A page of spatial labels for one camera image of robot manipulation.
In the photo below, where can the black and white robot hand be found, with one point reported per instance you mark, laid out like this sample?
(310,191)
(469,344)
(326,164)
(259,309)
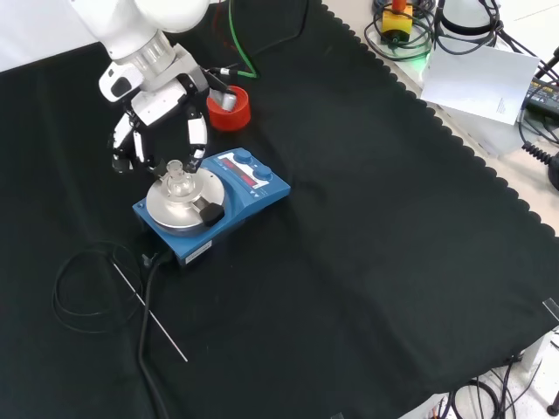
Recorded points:
(161,102)

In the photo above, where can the clear glass round-bottom flask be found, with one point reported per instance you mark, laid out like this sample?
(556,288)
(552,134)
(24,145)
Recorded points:
(174,185)

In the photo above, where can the blue heater with steel plate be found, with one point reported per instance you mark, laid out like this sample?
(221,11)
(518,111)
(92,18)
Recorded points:
(244,192)

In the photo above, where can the thin metal probe rod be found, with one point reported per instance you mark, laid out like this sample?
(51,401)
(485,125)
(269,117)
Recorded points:
(150,313)

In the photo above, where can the black bench cloth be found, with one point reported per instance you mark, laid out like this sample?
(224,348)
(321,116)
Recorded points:
(349,262)

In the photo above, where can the yellow stop button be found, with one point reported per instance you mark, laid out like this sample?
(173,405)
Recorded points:
(396,24)

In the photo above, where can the white paper sheet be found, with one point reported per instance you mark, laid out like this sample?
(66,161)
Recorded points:
(480,83)

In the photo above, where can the pale grey box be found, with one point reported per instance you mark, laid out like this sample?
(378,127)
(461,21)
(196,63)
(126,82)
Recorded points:
(493,136)

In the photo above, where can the black power adapter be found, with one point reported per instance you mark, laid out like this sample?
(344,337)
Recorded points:
(543,98)

